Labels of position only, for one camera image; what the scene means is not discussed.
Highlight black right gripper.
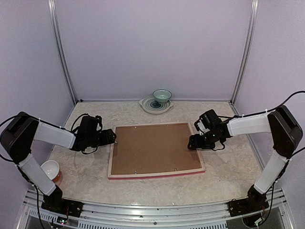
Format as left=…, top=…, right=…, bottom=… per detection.
left=187, top=129, right=222, bottom=150

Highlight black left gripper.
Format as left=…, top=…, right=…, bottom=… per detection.
left=87, top=128, right=115, bottom=148

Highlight wooden picture frame red edge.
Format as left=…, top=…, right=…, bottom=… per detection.
left=107, top=122, right=206, bottom=181

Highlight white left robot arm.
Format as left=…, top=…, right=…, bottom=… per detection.
left=0, top=112, right=117, bottom=212

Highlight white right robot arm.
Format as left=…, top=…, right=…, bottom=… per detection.
left=187, top=105, right=304, bottom=212

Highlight white plate green rings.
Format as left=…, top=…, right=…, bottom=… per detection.
left=139, top=95, right=174, bottom=115

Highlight white bowl orange outside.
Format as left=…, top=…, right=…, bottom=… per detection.
left=41, top=160, right=61, bottom=182

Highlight green ceramic bowl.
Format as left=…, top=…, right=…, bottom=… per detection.
left=153, top=89, right=172, bottom=104

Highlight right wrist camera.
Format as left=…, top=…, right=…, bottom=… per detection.
left=194, top=119, right=205, bottom=135

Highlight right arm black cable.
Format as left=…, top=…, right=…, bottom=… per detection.
left=219, top=90, right=305, bottom=156

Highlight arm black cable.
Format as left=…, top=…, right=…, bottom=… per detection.
left=0, top=114, right=27, bottom=163
left=219, top=90, right=305, bottom=156

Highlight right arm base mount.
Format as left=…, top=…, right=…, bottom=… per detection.
left=227, top=185, right=269, bottom=217

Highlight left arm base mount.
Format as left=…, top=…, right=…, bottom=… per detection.
left=41, top=185, right=84, bottom=218

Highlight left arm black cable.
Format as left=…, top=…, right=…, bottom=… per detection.
left=0, top=114, right=27, bottom=163

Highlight right aluminium corner post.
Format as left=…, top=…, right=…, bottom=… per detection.
left=230, top=0, right=259, bottom=104

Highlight aluminium corner post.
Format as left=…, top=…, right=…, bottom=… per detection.
left=230, top=0, right=259, bottom=104
left=48, top=0, right=78, bottom=105

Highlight left aluminium corner post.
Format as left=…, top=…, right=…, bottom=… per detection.
left=48, top=0, right=78, bottom=105

